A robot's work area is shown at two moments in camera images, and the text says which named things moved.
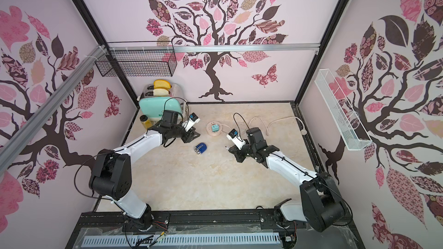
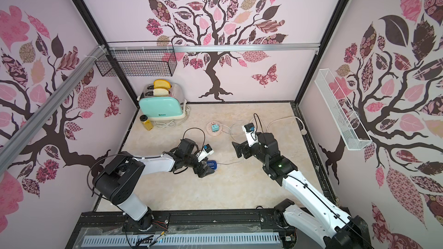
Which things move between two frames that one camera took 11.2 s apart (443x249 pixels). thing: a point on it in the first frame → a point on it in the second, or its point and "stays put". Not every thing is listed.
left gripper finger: x=194 y=134 → x=208 y=170
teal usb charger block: x=215 y=128 stays put
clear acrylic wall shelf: x=341 y=113 stays put
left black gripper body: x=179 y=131 → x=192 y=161
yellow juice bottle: x=145 y=122 stays put
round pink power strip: x=209 y=128 stays put
